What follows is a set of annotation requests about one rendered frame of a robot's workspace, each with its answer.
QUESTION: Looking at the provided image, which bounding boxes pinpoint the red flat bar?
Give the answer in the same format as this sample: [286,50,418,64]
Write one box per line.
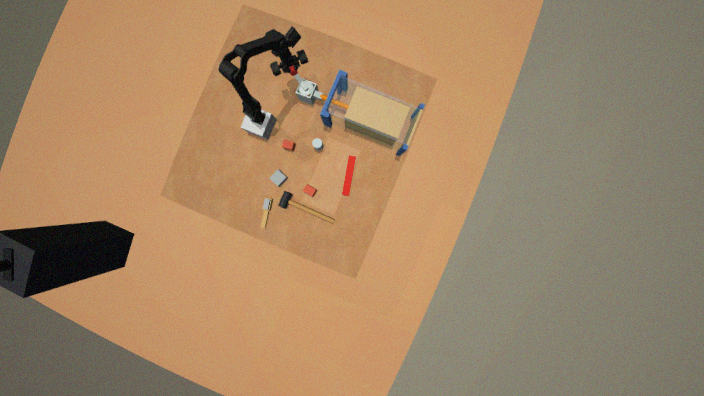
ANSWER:
[342,155,356,196]

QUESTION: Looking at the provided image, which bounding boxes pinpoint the red cube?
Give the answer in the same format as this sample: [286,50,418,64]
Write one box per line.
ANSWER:
[303,184,317,197]
[282,139,296,151]

